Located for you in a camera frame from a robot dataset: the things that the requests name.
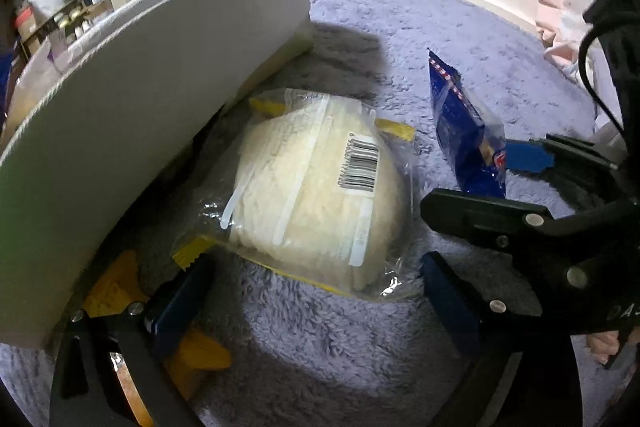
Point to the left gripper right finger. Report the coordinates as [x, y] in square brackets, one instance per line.
[584, 272]

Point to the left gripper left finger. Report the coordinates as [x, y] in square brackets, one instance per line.
[84, 389]

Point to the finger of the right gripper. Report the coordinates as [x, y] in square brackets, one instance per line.
[528, 156]

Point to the blue snack packet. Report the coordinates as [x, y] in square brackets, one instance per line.
[470, 136]

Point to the white fabric storage bin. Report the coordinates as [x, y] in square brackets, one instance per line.
[151, 76]

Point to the operator hand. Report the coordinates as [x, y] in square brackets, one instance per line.
[603, 346]

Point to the pink ruffled pillow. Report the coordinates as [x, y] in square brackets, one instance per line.
[560, 27]

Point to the orange yellow packet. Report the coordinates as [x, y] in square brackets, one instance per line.
[165, 357]

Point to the purple fluffy blanket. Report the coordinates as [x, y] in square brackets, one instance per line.
[372, 353]

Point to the shoe rack shelf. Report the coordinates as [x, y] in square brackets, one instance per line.
[74, 15]

